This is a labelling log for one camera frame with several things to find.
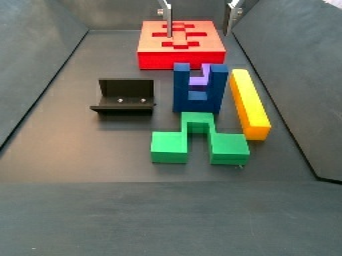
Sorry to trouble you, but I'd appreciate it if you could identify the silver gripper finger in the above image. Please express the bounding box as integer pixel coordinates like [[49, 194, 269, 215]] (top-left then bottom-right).
[[222, 0, 245, 36], [158, 0, 173, 38]]

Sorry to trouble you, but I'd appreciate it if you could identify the purple U-shaped block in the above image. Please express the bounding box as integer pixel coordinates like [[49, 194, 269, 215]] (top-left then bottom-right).
[[189, 63, 210, 91]]

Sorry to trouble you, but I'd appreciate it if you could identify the red board with cutouts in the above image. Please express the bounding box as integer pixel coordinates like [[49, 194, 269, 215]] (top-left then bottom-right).
[[137, 21, 226, 70]]

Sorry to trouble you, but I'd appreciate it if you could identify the black angle fixture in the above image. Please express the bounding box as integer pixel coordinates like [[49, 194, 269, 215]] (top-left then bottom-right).
[[90, 78, 156, 113]]

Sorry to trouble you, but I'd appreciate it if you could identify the blue U-shaped block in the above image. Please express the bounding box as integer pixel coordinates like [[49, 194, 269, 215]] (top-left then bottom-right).
[[173, 63, 229, 114]]

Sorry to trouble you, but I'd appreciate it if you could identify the yellow long block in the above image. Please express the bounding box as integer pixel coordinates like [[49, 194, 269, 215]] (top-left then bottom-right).
[[230, 69, 272, 141]]

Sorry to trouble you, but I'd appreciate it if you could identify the green stepped block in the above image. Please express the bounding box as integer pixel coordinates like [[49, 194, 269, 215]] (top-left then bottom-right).
[[150, 112, 250, 166]]

